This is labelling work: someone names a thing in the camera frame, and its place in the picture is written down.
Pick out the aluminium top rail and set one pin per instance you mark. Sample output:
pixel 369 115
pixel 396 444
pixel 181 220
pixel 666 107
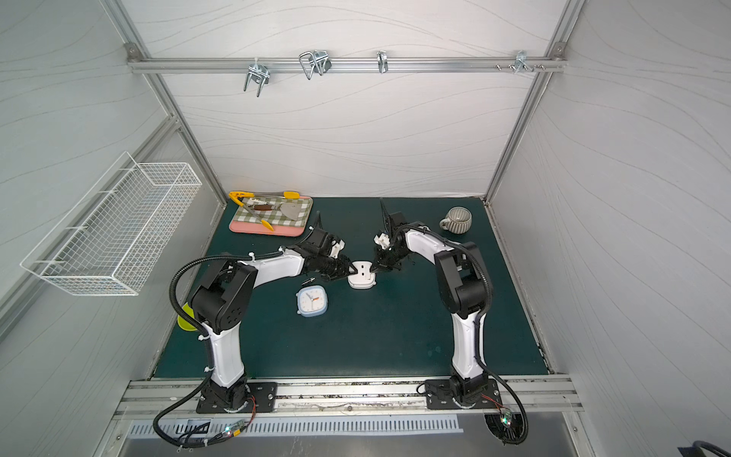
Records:
pixel 340 65

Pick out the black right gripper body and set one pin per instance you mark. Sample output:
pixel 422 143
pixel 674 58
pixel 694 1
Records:
pixel 385 258

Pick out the metal clamp hook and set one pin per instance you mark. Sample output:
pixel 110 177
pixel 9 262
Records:
pixel 258 76

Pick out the striped white ceramic mug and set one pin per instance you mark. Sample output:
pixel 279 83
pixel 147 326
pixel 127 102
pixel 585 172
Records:
pixel 457 221

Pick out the checkered green cloth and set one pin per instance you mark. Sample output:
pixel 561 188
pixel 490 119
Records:
pixel 241 216

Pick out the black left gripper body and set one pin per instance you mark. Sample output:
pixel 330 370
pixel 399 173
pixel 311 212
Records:
pixel 337 267

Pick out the pink cutting board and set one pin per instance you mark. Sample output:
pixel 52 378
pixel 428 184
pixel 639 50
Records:
pixel 247 228

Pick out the white alarm clock back up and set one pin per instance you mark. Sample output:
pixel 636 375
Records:
pixel 362 277

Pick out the metal u-bolt hook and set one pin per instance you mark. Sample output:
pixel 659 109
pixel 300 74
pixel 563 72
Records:
pixel 315 62

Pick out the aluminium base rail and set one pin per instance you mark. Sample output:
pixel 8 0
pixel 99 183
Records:
pixel 354 396

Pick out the metal spatula wooden handle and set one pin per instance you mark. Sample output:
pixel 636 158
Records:
pixel 289 211

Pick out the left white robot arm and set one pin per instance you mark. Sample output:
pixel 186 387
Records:
pixel 225 290

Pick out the white wire basket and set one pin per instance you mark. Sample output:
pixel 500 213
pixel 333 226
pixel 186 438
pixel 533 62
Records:
pixel 108 243

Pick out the blue white alarm clock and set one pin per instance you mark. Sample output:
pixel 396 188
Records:
pixel 311 301

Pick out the small metal ring hook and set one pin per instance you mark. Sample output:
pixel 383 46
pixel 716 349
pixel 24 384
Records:
pixel 382 62

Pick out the yellow tongs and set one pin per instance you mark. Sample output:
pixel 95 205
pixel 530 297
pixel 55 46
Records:
pixel 239 197

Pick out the metal bracket right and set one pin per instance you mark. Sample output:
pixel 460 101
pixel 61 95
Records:
pixel 522 64

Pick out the green plastic bowl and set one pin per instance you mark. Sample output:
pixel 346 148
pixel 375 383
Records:
pixel 182 323

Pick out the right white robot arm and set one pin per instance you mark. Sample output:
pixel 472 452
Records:
pixel 463 282

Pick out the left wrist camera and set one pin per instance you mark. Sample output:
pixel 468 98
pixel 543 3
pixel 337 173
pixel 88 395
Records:
pixel 325 243

